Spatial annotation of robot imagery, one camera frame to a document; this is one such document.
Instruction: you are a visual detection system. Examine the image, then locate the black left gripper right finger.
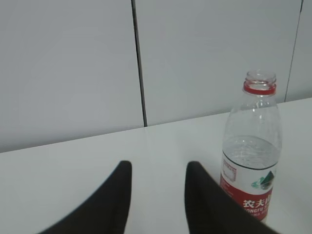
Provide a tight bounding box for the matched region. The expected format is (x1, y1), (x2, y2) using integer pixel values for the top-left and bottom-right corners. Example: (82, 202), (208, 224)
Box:
(186, 161), (277, 234)

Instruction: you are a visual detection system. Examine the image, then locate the clear water bottle red label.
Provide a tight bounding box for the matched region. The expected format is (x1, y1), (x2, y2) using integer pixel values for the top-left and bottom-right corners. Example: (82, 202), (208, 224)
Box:
(220, 70), (282, 220)

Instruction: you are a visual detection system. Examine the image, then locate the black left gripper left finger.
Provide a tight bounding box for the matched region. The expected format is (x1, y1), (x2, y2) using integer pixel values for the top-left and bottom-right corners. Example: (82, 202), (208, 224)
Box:
(41, 160), (132, 234)

